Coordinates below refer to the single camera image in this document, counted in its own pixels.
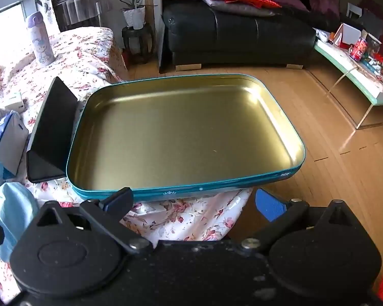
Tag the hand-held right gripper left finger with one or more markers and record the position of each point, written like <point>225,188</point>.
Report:
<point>119,199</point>

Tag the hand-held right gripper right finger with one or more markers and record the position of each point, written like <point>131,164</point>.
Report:
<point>268,205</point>

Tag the light blue cloth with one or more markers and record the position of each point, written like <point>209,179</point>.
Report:
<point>16,210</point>

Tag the teal metal tin tray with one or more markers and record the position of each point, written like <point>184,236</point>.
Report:
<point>185,134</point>

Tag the blue tissue pack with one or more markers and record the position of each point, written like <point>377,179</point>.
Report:
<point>9,140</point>

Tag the black triangular stand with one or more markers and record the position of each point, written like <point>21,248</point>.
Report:
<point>51,127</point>

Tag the small white box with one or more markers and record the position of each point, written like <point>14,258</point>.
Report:
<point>14,102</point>

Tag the floral bed sheet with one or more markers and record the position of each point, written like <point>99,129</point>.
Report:
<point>83,63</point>

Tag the dark wooden stool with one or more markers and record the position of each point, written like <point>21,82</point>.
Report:
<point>137,43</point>

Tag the glass coffee table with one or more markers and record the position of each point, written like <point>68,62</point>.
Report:
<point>344,60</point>

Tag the black leather sofa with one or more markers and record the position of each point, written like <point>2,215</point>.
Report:
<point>226,35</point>

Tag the purple water bottle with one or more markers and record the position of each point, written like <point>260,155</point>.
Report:
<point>40,41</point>

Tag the red can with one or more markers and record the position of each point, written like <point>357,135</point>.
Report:
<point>357,49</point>

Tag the potted plant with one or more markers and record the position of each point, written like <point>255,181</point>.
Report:
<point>133,16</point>

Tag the white folded card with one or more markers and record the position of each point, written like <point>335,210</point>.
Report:
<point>351,35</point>

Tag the clear acrylic side table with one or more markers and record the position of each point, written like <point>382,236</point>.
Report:
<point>79,9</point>

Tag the grey cushion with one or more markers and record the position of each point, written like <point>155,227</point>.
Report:
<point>242,9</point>

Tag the upright purple cushion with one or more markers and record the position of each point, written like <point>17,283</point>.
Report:
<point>324,0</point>

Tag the white chair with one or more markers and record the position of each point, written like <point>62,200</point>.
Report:
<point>354,9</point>

